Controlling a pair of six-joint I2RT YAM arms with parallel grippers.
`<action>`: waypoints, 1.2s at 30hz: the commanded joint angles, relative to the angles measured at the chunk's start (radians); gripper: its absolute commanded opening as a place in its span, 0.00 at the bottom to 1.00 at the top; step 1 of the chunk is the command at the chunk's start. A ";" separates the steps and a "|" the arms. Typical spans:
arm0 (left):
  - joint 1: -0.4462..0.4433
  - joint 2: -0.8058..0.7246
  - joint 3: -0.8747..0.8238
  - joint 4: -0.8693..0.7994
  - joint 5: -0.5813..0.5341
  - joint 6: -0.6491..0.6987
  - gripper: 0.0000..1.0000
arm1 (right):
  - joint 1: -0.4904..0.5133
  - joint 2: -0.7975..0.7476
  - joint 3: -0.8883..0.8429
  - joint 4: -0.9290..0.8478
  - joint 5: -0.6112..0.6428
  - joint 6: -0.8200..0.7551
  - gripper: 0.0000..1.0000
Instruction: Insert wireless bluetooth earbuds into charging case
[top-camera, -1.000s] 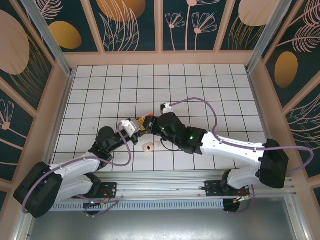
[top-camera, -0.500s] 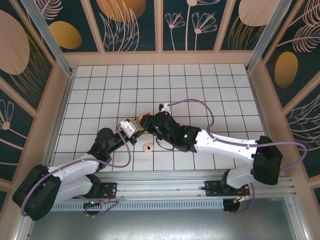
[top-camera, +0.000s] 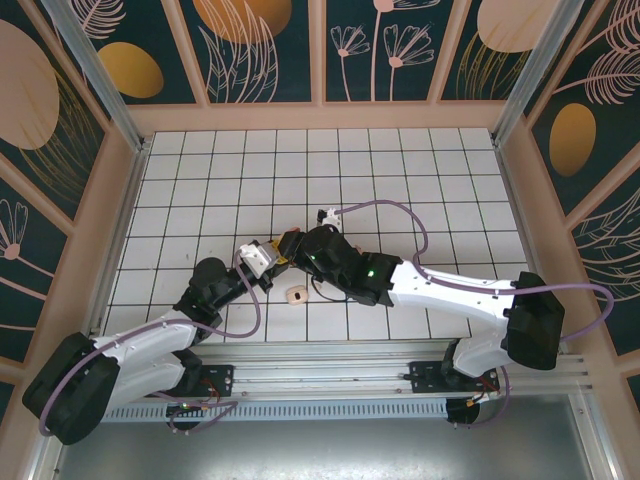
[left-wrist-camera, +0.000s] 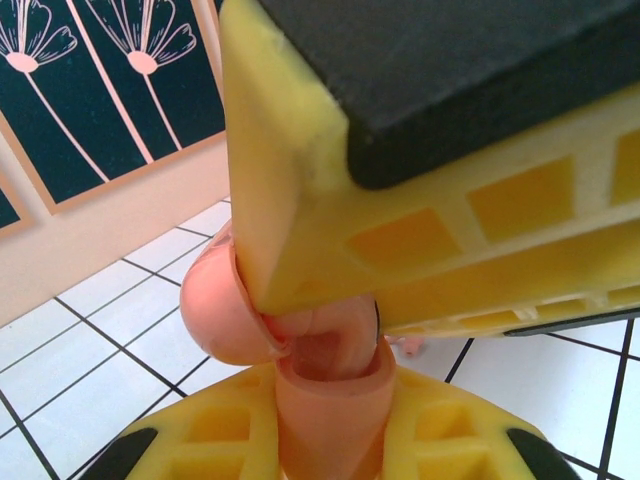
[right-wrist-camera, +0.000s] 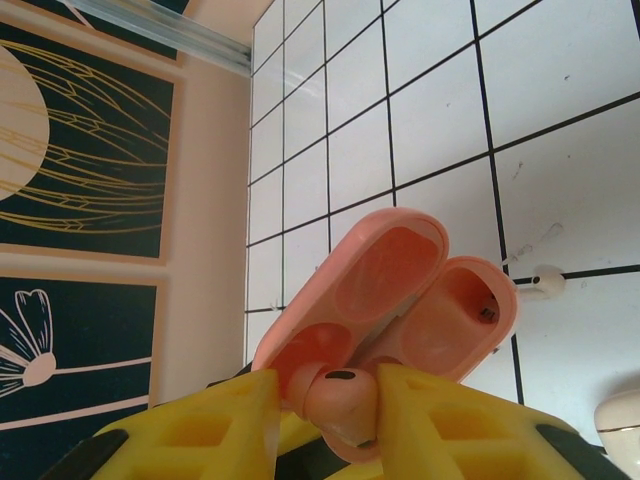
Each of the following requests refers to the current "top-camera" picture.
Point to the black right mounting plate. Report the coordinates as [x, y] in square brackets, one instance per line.
[422, 372]

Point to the aluminium side strip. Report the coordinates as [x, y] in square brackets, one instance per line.
[123, 235]
[528, 235]

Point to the aluminium corner post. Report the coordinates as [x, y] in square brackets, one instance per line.
[100, 75]
[535, 75]

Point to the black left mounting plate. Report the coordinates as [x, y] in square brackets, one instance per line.
[222, 372]

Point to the black mounting plate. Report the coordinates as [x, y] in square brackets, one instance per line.
[422, 372]
[222, 372]

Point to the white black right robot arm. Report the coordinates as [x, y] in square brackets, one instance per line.
[450, 290]

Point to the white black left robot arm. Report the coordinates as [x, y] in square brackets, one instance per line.
[145, 335]

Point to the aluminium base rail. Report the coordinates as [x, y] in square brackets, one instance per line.
[320, 370]

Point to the grey metal base sheet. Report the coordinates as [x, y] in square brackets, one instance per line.
[320, 450]

